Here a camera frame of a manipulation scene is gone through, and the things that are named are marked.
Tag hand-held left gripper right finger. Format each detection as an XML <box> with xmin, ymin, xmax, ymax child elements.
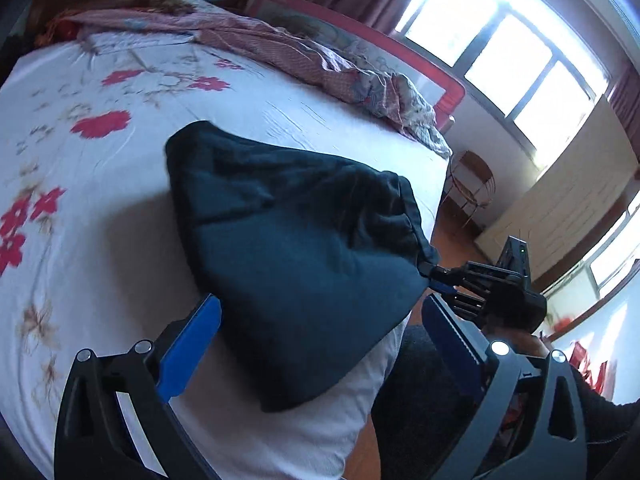
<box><xmin>421</xmin><ymin>292</ymin><xmax>587</xmax><ymax>480</ymax></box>

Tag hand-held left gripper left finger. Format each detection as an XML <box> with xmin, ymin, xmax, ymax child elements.
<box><xmin>53</xmin><ymin>294</ymin><xmax>223</xmax><ymax>480</ymax></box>

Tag black pants with red stripe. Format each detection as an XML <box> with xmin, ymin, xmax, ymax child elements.
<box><xmin>165</xmin><ymin>120</ymin><xmax>441</xmax><ymax>413</ymax></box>

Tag person's leg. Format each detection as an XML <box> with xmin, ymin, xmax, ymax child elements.
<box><xmin>372</xmin><ymin>325</ymin><xmax>481</xmax><ymax>480</ymax></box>

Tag beige textured board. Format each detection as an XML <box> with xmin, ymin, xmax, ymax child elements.
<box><xmin>472</xmin><ymin>95</ymin><xmax>640</xmax><ymax>286</ymax></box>

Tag red paper decoration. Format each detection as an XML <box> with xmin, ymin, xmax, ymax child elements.
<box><xmin>570</xmin><ymin>340</ymin><xmax>608</xmax><ymax>391</ymax></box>

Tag small window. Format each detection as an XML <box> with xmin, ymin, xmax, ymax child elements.
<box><xmin>585</xmin><ymin>200</ymin><xmax>640</xmax><ymax>301</ymax></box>

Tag bed with floral sheet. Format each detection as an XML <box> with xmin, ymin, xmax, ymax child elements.
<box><xmin>0</xmin><ymin>25</ymin><xmax>453</xmax><ymax>480</ymax></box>

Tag large window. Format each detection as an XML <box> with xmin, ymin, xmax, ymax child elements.
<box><xmin>395</xmin><ymin>0</ymin><xmax>616</xmax><ymax>161</ymax></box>

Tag pink patterned quilt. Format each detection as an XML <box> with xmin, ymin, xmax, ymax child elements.
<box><xmin>50</xmin><ymin>0</ymin><xmax>453</xmax><ymax>158</ymax></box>

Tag beige floral pillow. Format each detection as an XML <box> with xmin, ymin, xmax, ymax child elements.
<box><xmin>150</xmin><ymin>0</ymin><xmax>211</xmax><ymax>16</ymax></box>

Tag wire frame chair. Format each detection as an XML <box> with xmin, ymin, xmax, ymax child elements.
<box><xmin>442</xmin><ymin>150</ymin><xmax>496</xmax><ymax>228</ymax></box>

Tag red bed rail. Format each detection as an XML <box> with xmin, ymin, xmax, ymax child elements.
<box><xmin>248</xmin><ymin>0</ymin><xmax>468</xmax><ymax>133</ymax></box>

